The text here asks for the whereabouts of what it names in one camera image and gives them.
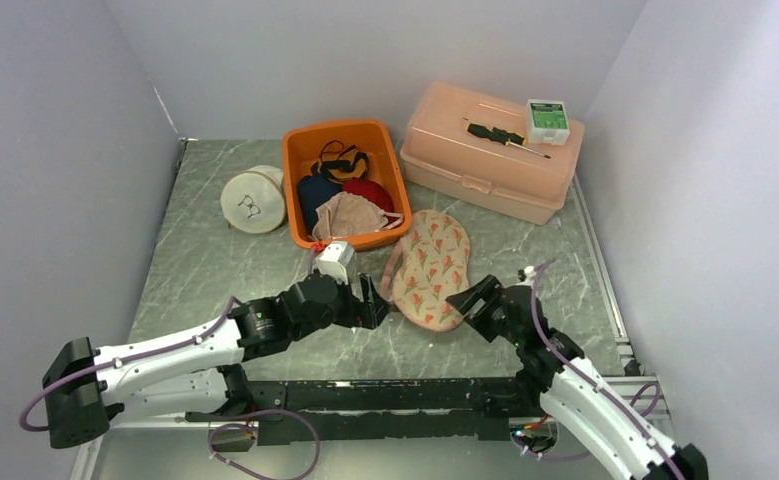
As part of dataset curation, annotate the pink plastic storage box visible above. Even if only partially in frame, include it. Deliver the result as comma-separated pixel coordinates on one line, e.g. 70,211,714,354
400,82,585,225

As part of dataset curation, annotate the floral mesh laundry bag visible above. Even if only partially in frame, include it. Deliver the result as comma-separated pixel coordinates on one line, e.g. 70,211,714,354
380,209,471,332

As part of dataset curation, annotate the navy blue bra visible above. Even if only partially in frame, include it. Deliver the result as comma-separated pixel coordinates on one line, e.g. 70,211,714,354
296,176,342,233

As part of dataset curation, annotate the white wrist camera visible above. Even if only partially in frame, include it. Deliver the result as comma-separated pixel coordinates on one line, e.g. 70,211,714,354
517,265,537,285
312,240,356,285

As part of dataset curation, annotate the red bra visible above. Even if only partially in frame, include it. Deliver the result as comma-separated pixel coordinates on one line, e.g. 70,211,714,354
342,178,395,213

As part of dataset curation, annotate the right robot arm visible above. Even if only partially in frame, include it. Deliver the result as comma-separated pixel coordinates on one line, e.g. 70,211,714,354
446,266,709,479

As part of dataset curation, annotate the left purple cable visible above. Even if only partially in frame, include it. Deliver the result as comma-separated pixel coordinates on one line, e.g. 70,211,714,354
19,296,243,433

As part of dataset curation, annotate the black yellow screwdriver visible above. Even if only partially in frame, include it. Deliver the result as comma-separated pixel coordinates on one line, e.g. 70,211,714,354
463,118,551,159

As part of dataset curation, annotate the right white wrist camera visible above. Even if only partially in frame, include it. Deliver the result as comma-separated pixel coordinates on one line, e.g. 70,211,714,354
517,265,537,285

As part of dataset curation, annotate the black orange bra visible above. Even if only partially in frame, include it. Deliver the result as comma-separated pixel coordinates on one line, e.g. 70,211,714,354
310,140,370,185

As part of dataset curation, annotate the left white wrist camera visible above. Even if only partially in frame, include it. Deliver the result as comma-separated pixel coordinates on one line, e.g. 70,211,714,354
312,240,356,285

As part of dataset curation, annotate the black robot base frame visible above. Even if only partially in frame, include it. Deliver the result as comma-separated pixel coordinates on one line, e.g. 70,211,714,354
183,374,563,448

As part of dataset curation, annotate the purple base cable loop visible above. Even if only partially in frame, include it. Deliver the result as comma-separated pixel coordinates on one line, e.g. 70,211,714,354
207,408,323,480

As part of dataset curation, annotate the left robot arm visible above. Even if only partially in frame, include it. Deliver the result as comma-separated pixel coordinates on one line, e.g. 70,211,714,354
18,273,390,449

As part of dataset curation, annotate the orange plastic bin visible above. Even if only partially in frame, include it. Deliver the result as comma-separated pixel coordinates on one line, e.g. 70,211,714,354
281,118,412,251

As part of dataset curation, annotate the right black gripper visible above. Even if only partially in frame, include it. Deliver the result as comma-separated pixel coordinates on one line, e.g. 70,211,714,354
445,274,522,346

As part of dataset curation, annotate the white green small box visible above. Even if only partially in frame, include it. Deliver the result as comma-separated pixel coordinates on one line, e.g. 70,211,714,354
526,99,570,146

